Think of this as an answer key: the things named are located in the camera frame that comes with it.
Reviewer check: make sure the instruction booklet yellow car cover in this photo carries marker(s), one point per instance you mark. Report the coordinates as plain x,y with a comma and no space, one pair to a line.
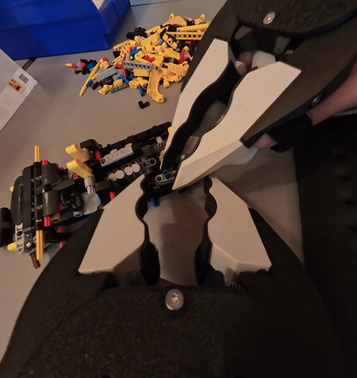
4,100

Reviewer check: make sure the pile of toy building pieces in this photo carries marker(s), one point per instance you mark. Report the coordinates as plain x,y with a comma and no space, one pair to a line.
154,56

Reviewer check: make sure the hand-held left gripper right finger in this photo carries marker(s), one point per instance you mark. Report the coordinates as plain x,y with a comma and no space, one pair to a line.
240,236

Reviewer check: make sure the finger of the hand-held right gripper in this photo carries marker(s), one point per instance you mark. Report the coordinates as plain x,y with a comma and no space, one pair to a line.
255,97
202,79

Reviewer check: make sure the grey desk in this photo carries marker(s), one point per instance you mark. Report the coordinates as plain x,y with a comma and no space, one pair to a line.
63,124

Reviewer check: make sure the blue plastic bin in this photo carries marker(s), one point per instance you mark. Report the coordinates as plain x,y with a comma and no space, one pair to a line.
48,26

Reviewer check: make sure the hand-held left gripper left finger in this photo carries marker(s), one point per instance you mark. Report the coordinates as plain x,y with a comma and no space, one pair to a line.
113,236

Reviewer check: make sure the person's right hand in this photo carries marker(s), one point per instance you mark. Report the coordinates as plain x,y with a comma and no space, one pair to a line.
343,88

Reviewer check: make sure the black toy car chassis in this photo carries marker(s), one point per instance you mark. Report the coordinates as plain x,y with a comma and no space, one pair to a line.
48,189

